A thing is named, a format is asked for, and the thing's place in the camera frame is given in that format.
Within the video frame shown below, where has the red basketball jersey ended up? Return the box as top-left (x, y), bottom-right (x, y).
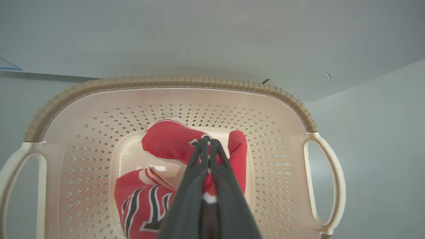
top-left (114, 118), bottom-right (248, 239)

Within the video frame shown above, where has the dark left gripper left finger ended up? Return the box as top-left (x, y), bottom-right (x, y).
top-left (157, 137), bottom-right (211, 239)

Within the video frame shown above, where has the blue white energy label sticker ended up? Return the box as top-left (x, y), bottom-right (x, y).
top-left (0, 57), bottom-right (24, 71)

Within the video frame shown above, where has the cream plastic laundry basket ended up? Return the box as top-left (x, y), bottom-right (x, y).
top-left (0, 76), bottom-right (347, 239)

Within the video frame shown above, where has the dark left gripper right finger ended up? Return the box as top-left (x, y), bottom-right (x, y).
top-left (209, 139), bottom-right (263, 239)

